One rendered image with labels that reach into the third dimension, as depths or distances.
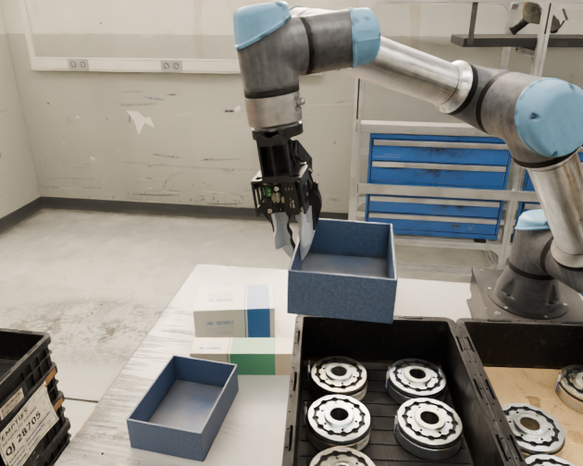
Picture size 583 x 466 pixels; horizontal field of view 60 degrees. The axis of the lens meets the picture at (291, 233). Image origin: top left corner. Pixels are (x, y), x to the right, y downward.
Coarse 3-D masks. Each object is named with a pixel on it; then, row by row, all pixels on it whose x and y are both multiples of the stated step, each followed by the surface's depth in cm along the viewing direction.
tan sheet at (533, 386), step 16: (496, 368) 98; (512, 368) 98; (528, 368) 98; (496, 384) 94; (512, 384) 94; (528, 384) 94; (544, 384) 94; (512, 400) 90; (528, 400) 90; (544, 400) 90; (560, 400) 90; (560, 416) 86; (576, 416) 86; (576, 432) 83; (576, 448) 80; (576, 464) 77
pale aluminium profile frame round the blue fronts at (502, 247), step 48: (384, 0) 235; (432, 0) 232; (480, 0) 229; (528, 0) 227; (576, 0) 224; (384, 192) 270; (432, 192) 266; (480, 192) 262; (528, 192) 259; (432, 240) 279; (480, 240) 275
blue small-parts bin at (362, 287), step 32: (320, 224) 87; (352, 224) 87; (384, 224) 86; (320, 256) 89; (352, 256) 89; (384, 256) 88; (288, 288) 71; (320, 288) 70; (352, 288) 69; (384, 288) 69; (384, 320) 71
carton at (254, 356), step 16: (192, 352) 114; (208, 352) 114; (224, 352) 114; (240, 352) 114; (256, 352) 114; (272, 352) 114; (288, 352) 114; (240, 368) 115; (256, 368) 115; (272, 368) 115; (288, 368) 115
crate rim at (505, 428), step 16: (464, 320) 95; (480, 320) 95; (496, 320) 95; (512, 320) 95; (528, 320) 95; (544, 320) 95; (464, 336) 90; (480, 368) 82; (496, 400) 75; (496, 416) 73; (512, 432) 70; (512, 448) 67
